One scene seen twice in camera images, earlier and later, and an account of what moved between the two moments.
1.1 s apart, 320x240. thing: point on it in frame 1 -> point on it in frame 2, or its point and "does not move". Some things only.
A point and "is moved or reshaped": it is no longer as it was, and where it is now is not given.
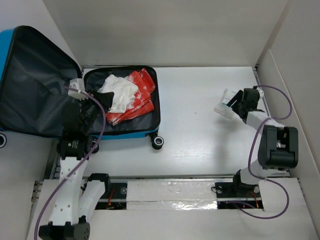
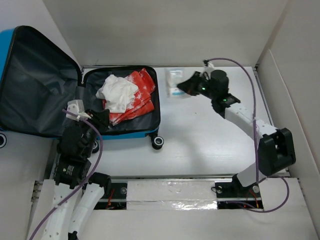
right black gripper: x=238 y=96 -> x=189 y=86
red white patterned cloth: x=142 y=102 does not move
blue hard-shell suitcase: x=39 y=81 does not move
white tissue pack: x=222 y=107 is moved or reshaped
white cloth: x=124 y=92 does not move
